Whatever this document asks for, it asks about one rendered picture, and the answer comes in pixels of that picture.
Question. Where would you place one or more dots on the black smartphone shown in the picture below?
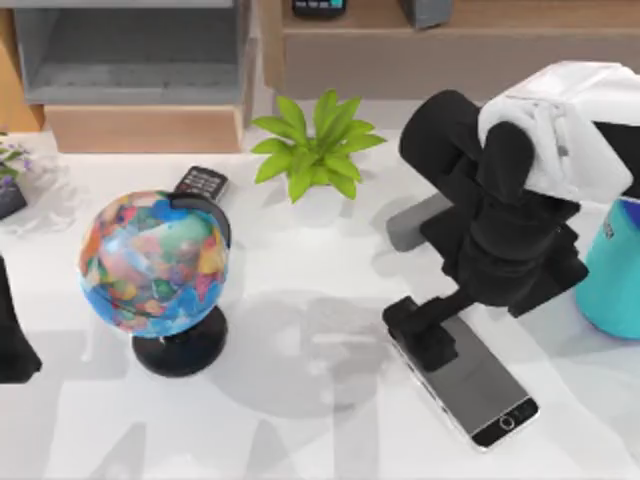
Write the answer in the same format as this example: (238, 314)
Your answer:
(480, 390)

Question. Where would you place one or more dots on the teal cylindrical container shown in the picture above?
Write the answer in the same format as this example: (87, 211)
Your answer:
(612, 270)

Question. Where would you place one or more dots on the green plant in white pot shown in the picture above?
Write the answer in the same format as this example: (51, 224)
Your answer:
(315, 145)

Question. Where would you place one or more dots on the wooden open shelf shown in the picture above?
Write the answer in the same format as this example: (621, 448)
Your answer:
(450, 60)

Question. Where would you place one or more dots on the black remote control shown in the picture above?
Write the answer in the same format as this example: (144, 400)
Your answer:
(202, 182)

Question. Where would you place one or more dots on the grey box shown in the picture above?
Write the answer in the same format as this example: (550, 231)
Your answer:
(427, 12)

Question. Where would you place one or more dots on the colourful globe on black stand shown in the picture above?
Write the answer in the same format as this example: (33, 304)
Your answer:
(150, 270)

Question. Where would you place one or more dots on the black device with screen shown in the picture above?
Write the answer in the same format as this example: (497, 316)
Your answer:
(320, 7)

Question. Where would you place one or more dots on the pale wooden cupboard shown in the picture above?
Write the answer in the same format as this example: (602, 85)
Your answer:
(145, 129)

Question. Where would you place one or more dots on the grey cabinet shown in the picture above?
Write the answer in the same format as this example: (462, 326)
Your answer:
(130, 75)

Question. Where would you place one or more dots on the purple flowers in dark pot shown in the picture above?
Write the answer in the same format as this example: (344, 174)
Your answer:
(9, 192)

